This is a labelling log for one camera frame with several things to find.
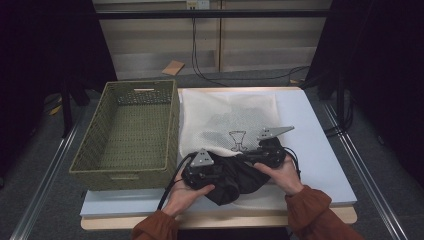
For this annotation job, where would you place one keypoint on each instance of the black curtain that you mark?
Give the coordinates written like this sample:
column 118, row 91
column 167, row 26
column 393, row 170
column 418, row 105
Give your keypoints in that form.
column 33, row 66
column 383, row 66

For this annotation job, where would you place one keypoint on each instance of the brown cardboard piece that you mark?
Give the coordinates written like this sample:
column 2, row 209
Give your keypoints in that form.
column 173, row 67

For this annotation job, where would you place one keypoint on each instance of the person's right hand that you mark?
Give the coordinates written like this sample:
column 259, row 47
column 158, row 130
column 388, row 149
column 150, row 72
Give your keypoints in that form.
column 283, row 176

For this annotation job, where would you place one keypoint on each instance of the green woven basket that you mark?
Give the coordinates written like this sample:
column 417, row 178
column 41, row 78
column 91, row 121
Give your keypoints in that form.
column 133, row 140

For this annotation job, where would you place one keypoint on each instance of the black stand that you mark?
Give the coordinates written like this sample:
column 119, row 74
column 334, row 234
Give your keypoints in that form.
column 66, row 113
column 340, row 100

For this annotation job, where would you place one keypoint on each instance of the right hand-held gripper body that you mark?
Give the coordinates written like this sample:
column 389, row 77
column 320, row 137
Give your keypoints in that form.
column 273, row 155

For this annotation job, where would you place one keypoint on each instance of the yellow tape strip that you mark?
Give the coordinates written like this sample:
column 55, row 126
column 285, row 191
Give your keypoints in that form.
column 55, row 110

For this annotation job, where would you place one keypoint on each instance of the metal floor rail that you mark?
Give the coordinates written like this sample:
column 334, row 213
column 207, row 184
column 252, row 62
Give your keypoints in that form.
column 380, row 200
column 36, row 200

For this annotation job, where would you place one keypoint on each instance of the white wall outlet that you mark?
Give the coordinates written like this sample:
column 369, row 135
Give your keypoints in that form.
column 198, row 4

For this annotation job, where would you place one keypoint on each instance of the pale blue table board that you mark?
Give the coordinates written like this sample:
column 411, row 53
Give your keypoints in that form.
column 320, row 160

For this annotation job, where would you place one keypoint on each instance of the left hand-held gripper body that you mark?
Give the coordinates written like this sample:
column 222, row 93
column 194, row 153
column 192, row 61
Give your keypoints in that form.
column 203, row 173

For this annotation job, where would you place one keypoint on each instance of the white mesh laundry bag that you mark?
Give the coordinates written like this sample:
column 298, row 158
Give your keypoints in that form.
column 213, row 113

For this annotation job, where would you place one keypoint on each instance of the person's left hand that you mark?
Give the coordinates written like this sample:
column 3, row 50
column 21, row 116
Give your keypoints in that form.
column 183, row 196

